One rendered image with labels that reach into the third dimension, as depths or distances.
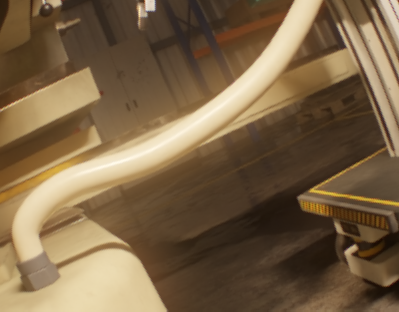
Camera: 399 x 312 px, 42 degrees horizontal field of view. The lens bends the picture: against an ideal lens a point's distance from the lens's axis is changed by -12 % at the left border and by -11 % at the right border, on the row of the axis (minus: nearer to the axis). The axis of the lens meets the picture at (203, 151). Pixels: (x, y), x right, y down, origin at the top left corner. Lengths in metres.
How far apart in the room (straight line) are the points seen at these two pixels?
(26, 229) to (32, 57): 1.09
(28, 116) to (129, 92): 6.66
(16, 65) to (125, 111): 6.54
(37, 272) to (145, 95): 7.66
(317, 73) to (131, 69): 6.37
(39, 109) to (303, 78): 0.94
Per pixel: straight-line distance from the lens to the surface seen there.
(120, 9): 9.14
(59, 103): 1.58
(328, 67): 2.07
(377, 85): 1.74
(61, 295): 0.56
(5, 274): 0.80
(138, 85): 8.24
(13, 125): 1.57
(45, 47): 1.67
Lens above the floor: 0.71
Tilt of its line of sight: 4 degrees down
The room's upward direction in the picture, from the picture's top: 24 degrees counter-clockwise
